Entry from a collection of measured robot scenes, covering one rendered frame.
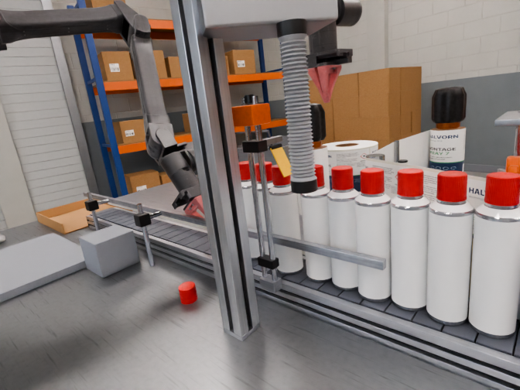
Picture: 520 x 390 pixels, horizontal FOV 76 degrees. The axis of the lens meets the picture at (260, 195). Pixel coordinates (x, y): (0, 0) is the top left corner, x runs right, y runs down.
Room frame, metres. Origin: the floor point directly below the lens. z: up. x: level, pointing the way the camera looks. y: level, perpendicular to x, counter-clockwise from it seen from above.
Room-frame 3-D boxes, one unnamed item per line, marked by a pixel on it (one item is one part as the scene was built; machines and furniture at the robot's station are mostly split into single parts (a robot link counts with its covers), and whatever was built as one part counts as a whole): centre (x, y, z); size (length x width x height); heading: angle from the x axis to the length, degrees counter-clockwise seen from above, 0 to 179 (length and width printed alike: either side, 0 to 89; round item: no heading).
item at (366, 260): (0.80, 0.22, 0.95); 1.07 x 0.01 x 0.01; 47
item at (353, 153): (1.14, -0.31, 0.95); 0.20 x 0.20 x 0.14
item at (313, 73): (0.74, -0.17, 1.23); 0.07 x 0.07 x 0.09; 47
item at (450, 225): (0.40, -0.24, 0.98); 0.05 x 0.05 x 0.20
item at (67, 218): (1.31, 0.71, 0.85); 0.30 x 0.26 x 0.04; 47
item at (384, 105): (4.36, -1.44, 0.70); 1.20 x 0.83 x 1.39; 41
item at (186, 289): (0.60, 0.17, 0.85); 0.03 x 0.03 x 0.03
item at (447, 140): (0.95, -0.55, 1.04); 0.09 x 0.09 x 0.29
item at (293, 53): (0.44, -0.06, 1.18); 0.04 x 0.04 x 0.21
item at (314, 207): (0.55, -0.09, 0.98); 0.05 x 0.05 x 0.20
